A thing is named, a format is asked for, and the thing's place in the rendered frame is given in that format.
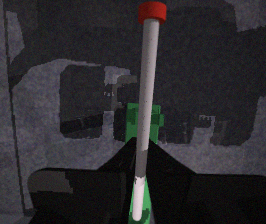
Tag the grey pin with red cap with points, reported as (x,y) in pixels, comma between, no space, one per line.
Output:
(151,15)

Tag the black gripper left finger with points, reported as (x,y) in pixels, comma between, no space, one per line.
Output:
(107,188)

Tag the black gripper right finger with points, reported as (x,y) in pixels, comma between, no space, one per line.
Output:
(175,189)

